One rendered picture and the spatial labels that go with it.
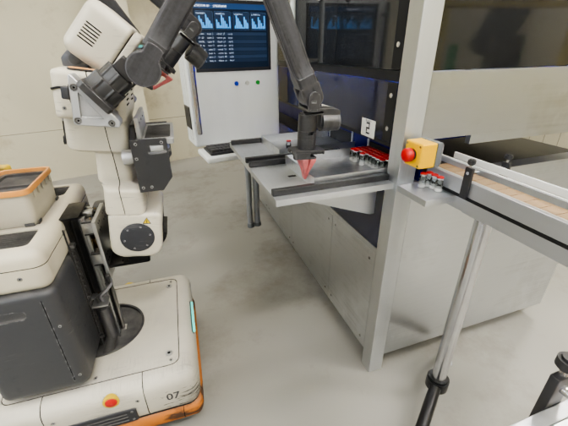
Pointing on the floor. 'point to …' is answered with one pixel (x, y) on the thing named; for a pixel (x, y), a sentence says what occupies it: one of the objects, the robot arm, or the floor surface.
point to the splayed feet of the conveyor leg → (431, 399)
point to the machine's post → (417, 52)
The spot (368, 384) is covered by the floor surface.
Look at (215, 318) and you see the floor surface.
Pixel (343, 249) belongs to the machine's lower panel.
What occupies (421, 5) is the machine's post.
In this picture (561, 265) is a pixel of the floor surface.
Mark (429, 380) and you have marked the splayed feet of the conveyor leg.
